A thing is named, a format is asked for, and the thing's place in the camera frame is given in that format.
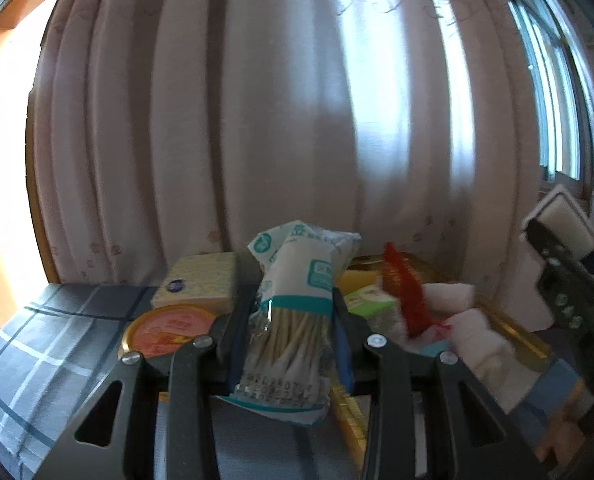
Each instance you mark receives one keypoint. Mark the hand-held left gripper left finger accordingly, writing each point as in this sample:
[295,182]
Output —
[237,340]

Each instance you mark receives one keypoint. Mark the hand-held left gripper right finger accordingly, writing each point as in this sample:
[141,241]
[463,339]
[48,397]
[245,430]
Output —
[344,355]

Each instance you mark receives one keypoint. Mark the enoki mushroom packet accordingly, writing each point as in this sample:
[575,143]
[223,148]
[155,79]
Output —
[287,320]

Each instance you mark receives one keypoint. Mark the green tissue pack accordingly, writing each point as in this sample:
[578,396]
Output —
[372,307]

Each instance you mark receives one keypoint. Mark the gold tray box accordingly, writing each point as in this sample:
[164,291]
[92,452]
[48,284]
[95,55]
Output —
[507,332]

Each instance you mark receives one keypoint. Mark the red plastic packet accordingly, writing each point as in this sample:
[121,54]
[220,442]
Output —
[407,295]

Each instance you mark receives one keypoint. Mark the white towel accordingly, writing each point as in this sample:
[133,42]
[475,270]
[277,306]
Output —
[482,345]

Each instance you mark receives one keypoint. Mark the round yellow lidded container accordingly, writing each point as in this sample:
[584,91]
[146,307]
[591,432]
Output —
[169,327]

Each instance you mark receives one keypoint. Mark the yellow patterned tissue pack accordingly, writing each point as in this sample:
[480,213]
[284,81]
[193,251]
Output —
[197,280]

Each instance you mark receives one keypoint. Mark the light blue packet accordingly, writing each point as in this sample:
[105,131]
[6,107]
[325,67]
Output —
[434,349]

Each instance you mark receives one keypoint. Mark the blue plaid blanket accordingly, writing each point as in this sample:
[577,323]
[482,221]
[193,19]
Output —
[42,350]

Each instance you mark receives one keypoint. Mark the floral pale curtain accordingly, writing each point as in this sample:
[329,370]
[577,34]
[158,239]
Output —
[277,110]

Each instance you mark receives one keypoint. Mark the window with metal frame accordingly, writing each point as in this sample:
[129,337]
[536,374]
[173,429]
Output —
[547,85]

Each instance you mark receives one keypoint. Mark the wooden door frame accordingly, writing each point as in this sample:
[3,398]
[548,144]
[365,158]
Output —
[12,22]

